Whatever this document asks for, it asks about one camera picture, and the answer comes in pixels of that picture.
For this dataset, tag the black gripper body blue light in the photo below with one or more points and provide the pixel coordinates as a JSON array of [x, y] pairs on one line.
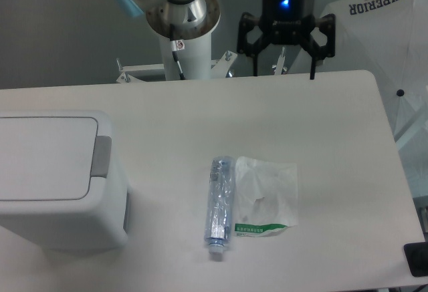
[[287, 22]]

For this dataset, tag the white trash can grey button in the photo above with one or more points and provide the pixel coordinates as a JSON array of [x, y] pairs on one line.
[[62, 184]]

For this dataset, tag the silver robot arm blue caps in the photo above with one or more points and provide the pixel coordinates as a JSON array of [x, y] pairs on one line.
[[184, 29]]

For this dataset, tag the silver table clamp bolt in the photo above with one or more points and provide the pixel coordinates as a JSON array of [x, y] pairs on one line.
[[279, 68]]

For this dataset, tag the white umbrella Superior print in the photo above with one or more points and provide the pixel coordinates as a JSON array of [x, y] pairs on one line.
[[389, 39]]

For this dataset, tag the clear plastic bag green strip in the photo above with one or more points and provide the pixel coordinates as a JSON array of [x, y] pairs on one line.
[[266, 197]]

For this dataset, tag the crushed clear plastic bottle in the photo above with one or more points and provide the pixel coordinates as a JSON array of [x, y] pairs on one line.
[[218, 224]]

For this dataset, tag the black device at table edge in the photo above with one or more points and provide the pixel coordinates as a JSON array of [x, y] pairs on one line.
[[416, 255]]

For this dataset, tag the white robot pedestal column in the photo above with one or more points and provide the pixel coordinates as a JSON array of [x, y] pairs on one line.
[[192, 57]]

